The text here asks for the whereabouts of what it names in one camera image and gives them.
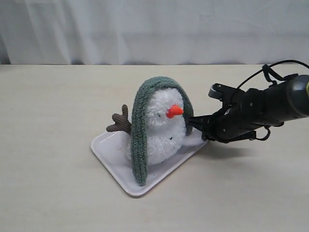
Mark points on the white backdrop curtain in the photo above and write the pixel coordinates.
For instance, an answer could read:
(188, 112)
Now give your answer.
(162, 32)

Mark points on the white plush snowman toy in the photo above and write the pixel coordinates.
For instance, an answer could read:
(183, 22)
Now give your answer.
(165, 125)

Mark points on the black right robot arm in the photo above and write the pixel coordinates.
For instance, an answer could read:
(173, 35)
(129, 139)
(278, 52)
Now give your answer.
(288, 100)

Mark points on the green knitted scarf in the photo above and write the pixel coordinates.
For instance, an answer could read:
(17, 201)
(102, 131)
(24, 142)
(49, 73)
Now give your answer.
(137, 141)

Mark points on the white rectangular plastic tray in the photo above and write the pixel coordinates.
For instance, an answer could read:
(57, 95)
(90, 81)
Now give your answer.
(108, 148)

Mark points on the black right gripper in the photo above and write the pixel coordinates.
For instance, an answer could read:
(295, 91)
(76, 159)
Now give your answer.
(242, 116)

